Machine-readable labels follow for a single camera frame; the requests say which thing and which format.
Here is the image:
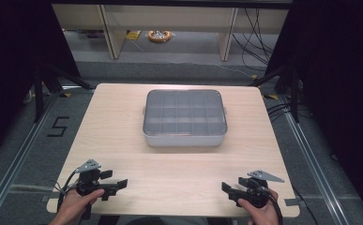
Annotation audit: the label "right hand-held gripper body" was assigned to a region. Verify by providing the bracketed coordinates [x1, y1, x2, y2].
[241, 169, 285, 209]

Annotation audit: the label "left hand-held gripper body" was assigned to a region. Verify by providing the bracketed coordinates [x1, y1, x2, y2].
[75, 158, 110, 202]

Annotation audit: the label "person's right hand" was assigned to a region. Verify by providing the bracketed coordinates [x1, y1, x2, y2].
[237, 188, 280, 225]

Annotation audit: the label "person's left hand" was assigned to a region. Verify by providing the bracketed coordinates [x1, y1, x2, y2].
[49, 187, 106, 225]

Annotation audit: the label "grey compartment storage box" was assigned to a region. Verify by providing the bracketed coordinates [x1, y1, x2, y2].
[142, 89, 229, 148]

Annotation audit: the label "transparent grey box lid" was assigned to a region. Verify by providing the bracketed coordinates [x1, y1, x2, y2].
[142, 89, 229, 137]

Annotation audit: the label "black metal stand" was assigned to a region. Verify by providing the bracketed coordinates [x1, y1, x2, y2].
[32, 62, 97, 124]
[248, 64, 303, 124]

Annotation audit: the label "black curtain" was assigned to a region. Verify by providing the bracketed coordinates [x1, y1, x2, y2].
[0, 0, 82, 162]
[265, 0, 363, 224]

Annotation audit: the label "yellow item under shelf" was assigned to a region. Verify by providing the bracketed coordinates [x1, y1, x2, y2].
[125, 30, 143, 41]

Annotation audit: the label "beige wooden shelf unit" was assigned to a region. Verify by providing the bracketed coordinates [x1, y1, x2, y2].
[52, 3, 290, 62]

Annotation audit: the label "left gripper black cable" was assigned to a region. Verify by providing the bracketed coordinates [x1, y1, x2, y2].
[56, 168, 81, 214]

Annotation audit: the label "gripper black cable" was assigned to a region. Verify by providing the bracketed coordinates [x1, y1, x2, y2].
[56, 168, 81, 214]
[257, 184, 285, 225]

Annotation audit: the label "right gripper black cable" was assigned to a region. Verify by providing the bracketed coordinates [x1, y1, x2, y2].
[257, 184, 285, 225]

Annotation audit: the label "metal floor rail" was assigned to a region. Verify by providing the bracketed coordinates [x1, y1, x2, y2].
[0, 85, 77, 225]
[277, 93, 351, 225]

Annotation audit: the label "black floor cables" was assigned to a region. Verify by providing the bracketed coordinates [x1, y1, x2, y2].
[265, 102, 313, 124]

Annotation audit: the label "hanging black cables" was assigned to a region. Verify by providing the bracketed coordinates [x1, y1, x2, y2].
[231, 7, 279, 73]

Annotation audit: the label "orange ring-shaped roll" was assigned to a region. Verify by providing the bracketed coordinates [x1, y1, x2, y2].
[147, 29, 173, 44]

